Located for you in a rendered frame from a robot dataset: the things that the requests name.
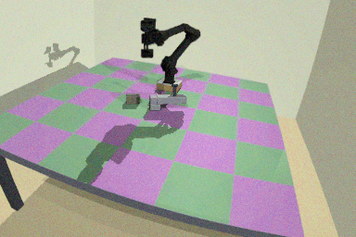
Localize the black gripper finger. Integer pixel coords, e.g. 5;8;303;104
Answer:
140;23;153;33
141;49;154;55

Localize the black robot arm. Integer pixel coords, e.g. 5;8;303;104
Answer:
144;18;200;84

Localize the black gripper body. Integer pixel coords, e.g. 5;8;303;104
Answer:
141;20;154;58

